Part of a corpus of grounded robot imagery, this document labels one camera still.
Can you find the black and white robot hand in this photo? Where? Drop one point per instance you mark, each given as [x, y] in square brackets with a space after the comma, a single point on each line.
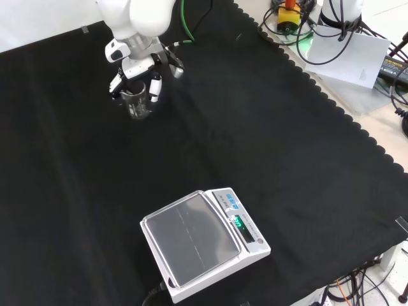
[137, 67]

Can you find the pale board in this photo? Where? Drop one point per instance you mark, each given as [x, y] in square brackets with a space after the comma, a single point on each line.
[350, 54]

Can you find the black bench cloth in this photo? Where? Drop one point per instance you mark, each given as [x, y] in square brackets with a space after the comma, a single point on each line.
[287, 153]

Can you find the white electronic balance steel pan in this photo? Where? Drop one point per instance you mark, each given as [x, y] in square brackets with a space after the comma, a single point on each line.
[194, 236]

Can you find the yellow stop button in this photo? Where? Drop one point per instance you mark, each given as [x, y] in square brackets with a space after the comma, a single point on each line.
[288, 17]

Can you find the black power adapter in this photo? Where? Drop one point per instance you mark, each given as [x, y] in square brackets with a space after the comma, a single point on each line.
[392, 69]

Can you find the clear glass beaker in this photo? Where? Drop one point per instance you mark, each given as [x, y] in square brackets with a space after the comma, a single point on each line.
[137, 103]

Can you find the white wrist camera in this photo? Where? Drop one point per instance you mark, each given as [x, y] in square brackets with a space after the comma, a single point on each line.
[116, 52]

